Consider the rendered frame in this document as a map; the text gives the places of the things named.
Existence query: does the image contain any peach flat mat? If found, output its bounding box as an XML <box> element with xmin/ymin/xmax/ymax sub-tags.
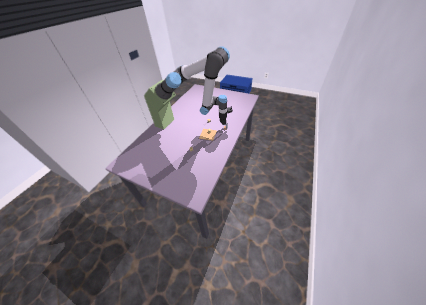
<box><xmin>199</xmin><ymin>129</ymin><xmax>217</xmax><ymax>141</ymax></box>

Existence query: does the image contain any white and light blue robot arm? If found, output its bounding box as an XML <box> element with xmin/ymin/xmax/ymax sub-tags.
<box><xmin>155</xmin><ymin>47</ymin><xmax>230</xmax><ymax>115</ymax></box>

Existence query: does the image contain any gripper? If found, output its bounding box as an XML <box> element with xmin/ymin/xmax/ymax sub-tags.
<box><xmin>218</xmin><ymin>106</ymin><xmax>233</xmax><ymax>129</ymax></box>

